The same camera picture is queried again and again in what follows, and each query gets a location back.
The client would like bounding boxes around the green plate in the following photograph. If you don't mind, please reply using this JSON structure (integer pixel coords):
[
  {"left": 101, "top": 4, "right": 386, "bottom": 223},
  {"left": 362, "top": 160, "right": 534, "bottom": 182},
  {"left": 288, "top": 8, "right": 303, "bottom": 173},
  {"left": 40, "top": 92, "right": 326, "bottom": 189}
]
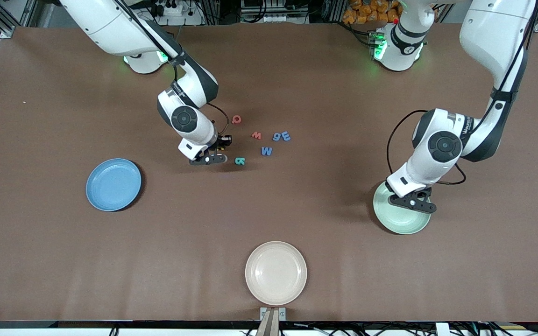
[{"left": 373, "top": 181, "right": 432, "bottom": 235}]

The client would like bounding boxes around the blue plate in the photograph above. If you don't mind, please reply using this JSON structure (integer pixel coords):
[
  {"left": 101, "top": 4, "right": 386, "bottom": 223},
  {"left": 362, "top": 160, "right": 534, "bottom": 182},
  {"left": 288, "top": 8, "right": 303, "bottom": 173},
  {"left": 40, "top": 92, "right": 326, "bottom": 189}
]
[{"left": 85, "top": 158, "right": 142, "bottom": 212}]

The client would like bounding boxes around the beige plate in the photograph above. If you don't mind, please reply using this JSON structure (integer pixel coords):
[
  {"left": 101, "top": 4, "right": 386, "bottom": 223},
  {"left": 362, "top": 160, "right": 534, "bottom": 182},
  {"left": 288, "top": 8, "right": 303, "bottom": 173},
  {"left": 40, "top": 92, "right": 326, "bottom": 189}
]
[{"left": 245, "top": 241, "right": 308, "bottom": 307}]

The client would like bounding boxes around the white socket box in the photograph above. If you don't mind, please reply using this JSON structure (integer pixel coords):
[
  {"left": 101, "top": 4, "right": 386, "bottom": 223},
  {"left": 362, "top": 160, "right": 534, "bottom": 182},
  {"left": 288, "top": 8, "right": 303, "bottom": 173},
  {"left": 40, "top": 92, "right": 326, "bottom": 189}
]
[{"left": 240, "top": 0, "right": 310, "bottom": 24}]

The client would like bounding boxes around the orange mesh bag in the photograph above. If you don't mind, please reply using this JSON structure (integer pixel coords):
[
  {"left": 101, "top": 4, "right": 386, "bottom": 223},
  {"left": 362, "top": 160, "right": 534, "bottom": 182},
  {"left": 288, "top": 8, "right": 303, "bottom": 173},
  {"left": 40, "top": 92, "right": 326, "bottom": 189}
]
[{"left": 342, "top": 0, "right": 403, "bottom": 25}]

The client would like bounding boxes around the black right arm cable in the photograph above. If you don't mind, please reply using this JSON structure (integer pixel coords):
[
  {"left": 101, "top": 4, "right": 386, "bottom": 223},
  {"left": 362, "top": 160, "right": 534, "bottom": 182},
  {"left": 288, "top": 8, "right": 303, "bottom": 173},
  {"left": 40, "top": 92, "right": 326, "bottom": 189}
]
[{"left": 110, "top": 0, "right": 230, "bottom": 138}]

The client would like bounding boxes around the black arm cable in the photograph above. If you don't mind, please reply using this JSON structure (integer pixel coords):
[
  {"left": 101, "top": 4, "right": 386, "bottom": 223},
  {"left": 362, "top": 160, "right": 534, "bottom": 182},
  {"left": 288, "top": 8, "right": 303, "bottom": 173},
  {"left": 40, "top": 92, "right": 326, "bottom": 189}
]
[
  {"left": 386, "top": 0, "right": 538, "bottom": 186},
  {"left": 110, "top": 0, "right": 230, "bottom": 138}
]

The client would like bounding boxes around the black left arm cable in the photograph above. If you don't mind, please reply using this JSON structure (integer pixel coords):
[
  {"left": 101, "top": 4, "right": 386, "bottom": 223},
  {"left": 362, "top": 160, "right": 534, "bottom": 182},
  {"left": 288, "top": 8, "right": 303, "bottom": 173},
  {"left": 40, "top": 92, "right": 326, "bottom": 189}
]
[{"left": 386, "top": 0, "right": 538, "bottom": 186}]

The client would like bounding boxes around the metal table edge bracket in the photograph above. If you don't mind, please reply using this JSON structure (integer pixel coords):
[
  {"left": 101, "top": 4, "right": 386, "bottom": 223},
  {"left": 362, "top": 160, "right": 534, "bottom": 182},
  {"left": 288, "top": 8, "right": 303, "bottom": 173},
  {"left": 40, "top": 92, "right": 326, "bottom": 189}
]
[{"left": 260, "top": 307, "right": 287, "bottom": 322}]

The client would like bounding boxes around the aluminium profile post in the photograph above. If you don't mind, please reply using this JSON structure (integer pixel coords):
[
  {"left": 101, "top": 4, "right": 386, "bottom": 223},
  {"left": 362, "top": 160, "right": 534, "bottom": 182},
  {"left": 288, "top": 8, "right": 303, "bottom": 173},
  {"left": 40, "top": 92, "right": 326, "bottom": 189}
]
[{"left": 256, "top": 310, "right": 280, "bottom": 336}]

